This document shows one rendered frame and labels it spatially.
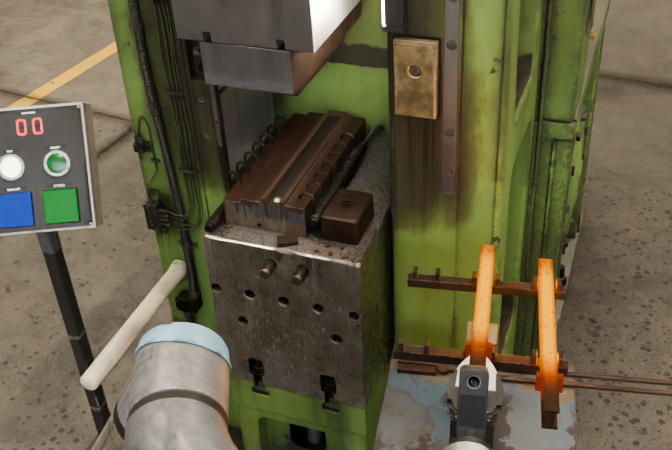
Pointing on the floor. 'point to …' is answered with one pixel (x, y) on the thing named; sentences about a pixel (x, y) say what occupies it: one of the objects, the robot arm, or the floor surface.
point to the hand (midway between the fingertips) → (478, 357)
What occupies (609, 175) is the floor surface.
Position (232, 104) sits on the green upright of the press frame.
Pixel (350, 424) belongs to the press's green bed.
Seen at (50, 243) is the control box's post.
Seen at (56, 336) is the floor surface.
